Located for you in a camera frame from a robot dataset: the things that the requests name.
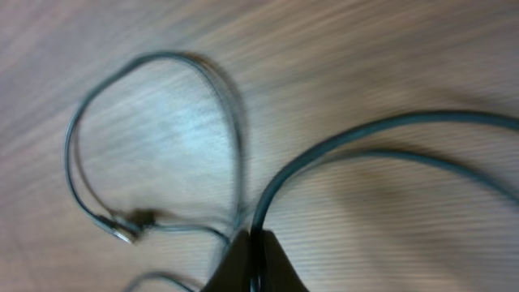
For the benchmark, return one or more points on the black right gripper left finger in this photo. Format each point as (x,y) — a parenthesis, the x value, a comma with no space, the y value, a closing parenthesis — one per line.
(234,273)

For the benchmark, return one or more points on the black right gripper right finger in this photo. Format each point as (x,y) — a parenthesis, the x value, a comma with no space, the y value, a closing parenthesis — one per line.
(274,271)

